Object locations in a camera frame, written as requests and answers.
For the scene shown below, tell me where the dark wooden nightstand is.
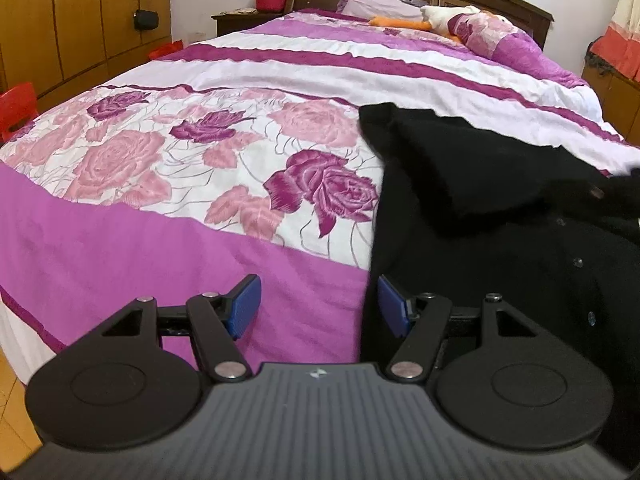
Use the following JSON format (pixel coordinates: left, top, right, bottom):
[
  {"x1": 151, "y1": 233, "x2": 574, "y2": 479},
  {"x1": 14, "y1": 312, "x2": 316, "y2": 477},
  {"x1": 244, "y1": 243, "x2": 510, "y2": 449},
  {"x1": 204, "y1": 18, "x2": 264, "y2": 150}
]
[{"x1": 211, "y1": 7, "x2": 281, "y2": 37}]

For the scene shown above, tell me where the black knit cardigan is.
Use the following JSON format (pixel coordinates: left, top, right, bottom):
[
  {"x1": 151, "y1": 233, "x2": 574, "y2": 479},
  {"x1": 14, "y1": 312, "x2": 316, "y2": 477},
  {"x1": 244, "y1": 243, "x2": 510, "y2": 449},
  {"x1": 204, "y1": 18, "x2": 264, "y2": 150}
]
[{"x1": 359, "y1": 102, "x2": 640, "y2": 391}]

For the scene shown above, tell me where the floral purple bed cover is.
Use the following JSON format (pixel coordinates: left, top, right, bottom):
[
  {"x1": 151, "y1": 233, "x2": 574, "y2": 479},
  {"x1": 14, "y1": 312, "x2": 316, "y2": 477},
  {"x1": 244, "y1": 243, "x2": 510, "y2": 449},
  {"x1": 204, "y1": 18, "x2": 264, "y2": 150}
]
[{"x1": 0, "y1": 10, "x2": 640, "y2": 376}]

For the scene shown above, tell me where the orange red cloth pile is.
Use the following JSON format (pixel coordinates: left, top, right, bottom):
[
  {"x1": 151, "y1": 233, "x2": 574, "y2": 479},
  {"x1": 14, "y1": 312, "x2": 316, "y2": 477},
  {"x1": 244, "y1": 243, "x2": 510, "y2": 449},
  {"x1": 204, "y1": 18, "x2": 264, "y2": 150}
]
[{"x1": 602, "y1": 0, "x2": 640, "y2": 83}]

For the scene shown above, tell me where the light wooden cabinet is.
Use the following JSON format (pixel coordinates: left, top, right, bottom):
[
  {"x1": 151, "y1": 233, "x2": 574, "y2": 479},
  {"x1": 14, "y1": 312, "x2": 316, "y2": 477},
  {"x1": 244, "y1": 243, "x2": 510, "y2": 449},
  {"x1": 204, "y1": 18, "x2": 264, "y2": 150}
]
[{"x1": 582, "y1": 62, "x2": 640, "y2": 146}]

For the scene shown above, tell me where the dark grey cloth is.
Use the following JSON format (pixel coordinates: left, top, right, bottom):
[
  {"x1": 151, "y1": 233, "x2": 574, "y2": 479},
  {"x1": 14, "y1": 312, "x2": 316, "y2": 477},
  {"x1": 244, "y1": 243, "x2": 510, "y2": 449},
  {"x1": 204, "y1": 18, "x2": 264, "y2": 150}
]
[{"x1": 585, "y1": 37, "x2": 610, "y2": 77}]

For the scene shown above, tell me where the black hanging pouch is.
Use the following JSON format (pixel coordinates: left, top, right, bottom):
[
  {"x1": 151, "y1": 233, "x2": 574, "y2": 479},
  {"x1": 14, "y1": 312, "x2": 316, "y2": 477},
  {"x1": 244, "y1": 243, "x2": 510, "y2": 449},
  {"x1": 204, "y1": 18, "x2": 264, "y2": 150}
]
[{"x1": 132, "y1": 9, "x2": 160, "y2": 31}]

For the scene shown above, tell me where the light wooden wardrobe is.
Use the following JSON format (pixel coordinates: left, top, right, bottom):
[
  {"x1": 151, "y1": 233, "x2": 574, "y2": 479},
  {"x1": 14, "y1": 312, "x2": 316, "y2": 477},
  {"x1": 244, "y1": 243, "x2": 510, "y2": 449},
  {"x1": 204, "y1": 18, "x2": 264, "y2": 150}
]
[{"x1": 0, "y1": 0, "x2": 173, "y2": 111}]

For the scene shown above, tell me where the white and orange plush duck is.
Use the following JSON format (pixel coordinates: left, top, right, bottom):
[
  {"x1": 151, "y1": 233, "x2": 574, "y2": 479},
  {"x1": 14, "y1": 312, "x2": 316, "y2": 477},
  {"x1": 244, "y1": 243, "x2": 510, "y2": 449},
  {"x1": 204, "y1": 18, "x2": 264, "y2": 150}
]
[{"x1": 370, "y1": 5, "x2": 507, "y2": 37}]

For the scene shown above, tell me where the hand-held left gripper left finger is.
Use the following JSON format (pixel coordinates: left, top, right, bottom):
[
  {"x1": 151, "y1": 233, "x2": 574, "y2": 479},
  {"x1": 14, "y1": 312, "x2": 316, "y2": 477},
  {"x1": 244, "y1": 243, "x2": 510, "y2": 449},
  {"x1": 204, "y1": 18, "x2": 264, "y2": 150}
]
[{"x1": 100, "y1": 274, "x2": 262, "y2": 382}]

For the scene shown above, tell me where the red plastic stool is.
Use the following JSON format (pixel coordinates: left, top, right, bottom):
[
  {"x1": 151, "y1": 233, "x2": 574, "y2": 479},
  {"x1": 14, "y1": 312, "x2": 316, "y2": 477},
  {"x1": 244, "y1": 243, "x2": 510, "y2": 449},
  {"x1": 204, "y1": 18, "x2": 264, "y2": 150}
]
[{"x1": 0, "y1": 82, "x2": 38, "y2": 143}]

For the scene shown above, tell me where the lilac pillow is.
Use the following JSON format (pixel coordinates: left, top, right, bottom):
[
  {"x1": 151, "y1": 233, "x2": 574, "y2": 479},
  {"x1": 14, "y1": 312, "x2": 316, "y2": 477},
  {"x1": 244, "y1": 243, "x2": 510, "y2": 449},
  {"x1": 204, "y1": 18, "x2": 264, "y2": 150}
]
[{"x1": 336, "y1": 0, "x2": 421, "y2": 18}]

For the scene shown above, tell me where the rolled floral purple quilt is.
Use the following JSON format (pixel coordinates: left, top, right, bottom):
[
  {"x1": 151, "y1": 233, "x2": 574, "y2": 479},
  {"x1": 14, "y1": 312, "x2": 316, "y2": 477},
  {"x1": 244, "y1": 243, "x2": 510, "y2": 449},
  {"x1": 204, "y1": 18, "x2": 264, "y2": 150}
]
[{"x1": 447, "y1": 12, "x2": 586, "y2": 91}]

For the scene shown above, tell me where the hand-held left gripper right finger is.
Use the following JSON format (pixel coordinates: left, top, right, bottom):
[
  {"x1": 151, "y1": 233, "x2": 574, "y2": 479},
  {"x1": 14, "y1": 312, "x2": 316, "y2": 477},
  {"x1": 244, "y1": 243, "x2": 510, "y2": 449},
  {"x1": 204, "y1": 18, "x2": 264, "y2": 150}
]
[{"x1": 377, "y1": 274, "x2": 546, "y2": 382}]

